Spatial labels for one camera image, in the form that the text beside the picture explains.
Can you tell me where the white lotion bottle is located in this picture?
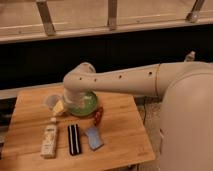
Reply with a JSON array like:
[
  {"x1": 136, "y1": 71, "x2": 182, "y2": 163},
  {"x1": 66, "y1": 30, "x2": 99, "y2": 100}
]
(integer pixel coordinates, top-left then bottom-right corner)
[{"x1": 41, "y1": 117, "x2": 58, "y2": 159}]

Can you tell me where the small brown red object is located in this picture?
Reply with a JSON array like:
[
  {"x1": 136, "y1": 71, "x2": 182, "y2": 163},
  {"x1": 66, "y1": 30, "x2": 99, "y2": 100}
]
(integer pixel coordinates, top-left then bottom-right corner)
[{"x1": 93, "y1": 107, "x2": 104, "y2": 126}]

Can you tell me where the black cable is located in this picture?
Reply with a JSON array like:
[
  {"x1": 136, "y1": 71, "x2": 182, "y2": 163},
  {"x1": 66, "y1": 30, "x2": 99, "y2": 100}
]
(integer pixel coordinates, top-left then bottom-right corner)
[{"x1": 142, "y1": 97, "x2": 148, "y2": 126}]

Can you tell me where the right metal railing post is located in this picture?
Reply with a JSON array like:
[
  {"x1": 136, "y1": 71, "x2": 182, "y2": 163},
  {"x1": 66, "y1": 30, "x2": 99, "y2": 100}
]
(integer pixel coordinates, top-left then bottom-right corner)
[{"x1": 186, "y1": 0, "x2": 205, "y2": 23}]

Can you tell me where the left metal railing post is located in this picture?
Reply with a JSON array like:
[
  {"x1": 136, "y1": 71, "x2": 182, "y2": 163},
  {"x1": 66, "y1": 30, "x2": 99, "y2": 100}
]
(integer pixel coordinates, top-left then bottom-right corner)
[{"x1": 36, "y1": 0, "x2": 55, "y2": 36}]

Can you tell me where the metal railing post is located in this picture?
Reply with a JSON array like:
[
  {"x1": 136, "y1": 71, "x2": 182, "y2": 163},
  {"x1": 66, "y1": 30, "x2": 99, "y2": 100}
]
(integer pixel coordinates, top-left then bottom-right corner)
[
  {"x1": 107, "y1": 0, "x2": 117, "y2": 30},
  {"x1": 36, "y1": 0, "x2": 55, "y2": 36},
  {"x1": 186, "y1": 0, "x2": 205, "y2": 23}
]

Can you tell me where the black striped rectangular block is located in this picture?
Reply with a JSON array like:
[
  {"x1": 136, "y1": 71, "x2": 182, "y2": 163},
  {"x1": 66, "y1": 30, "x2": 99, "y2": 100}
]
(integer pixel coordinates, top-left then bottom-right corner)
[{"x1": 68, "y1": 124, "x2": 81, "y2": 156}]

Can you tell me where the blue folded cloth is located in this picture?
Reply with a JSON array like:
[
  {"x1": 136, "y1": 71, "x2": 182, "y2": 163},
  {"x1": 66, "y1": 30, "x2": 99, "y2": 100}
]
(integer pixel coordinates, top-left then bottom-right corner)
[{"x1": 85, "y1": 126, "x2": 104, "y2": 151}]

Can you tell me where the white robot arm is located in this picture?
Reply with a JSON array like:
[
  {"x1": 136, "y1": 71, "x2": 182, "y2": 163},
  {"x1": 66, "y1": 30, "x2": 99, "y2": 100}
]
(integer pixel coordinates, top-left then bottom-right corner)
[{"x1": 61, "y1": 61, "x2": 213, "y2": 171}]

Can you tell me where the clear plastic cup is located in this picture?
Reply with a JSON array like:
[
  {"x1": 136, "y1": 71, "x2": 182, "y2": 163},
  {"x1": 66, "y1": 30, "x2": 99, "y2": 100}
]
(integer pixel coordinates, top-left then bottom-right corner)
[{"x1": 43, "y1": 94, "x2": 61, "y2": 110}]

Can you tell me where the green ceramic bowl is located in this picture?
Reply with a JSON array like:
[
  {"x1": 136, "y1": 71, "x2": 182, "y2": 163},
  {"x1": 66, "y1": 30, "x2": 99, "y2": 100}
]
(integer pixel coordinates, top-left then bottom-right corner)
[{"x1": 67, "y1": 92, "x2": 98, "y2": 117}]

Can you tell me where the middle metal railing post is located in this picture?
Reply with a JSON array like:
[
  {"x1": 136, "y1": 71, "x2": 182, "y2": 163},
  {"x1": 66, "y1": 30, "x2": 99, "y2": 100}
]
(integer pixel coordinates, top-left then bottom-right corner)
[{"x1": 107, "y1": 0, "x2": 117, "y2": 30}]

